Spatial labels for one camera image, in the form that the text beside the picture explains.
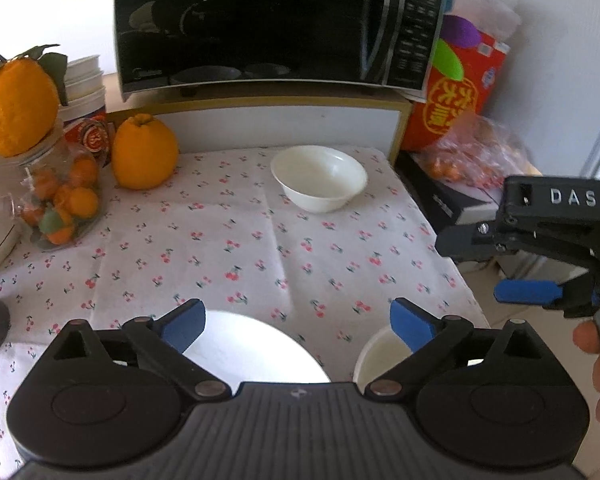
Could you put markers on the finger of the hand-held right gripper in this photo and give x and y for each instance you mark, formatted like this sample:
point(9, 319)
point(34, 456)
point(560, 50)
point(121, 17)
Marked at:
point(525, 292)
point(465, 241)

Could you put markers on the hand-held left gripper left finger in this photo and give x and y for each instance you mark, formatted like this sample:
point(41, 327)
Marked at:
point(185, 327)

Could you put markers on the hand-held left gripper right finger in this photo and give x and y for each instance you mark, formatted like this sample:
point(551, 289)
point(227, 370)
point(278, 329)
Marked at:
point(410, 327)

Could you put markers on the white plate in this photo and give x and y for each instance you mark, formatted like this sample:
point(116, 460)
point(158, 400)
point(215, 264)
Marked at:
point(260, 350)

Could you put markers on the stack of white bowls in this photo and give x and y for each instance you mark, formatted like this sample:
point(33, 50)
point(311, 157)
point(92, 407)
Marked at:
point(82, 85)

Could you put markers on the black cardboard box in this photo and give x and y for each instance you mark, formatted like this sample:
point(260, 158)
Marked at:
point(440, 197)

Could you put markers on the plastic bag of small oranges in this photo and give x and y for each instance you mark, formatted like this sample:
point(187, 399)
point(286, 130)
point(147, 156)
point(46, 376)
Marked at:
point(475, 150)

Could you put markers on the floral cherry print tablecloth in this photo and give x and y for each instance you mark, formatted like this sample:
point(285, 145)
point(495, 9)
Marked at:
point(230, 240)

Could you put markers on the red cardboard box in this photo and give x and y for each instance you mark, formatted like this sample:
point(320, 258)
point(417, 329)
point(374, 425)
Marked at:
point(445, 105)

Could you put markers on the pile of small mandarins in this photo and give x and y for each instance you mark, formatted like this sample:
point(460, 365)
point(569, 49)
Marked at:
point(82, 200)

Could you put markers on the green rounded object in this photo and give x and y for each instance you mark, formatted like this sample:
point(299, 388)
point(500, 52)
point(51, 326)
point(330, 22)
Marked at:
point(447, 60)

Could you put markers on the purple rounded object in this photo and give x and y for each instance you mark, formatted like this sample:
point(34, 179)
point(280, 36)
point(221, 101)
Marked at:
point(459, 31)

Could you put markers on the clear glass jar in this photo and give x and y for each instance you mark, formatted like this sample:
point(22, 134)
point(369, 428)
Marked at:
point(55, 150)

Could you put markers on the large orange with leaves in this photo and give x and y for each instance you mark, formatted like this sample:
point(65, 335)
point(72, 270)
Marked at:
point(17, 105)

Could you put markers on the black microwave oven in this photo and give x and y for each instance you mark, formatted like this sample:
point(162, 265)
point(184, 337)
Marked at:
point(240, 20)

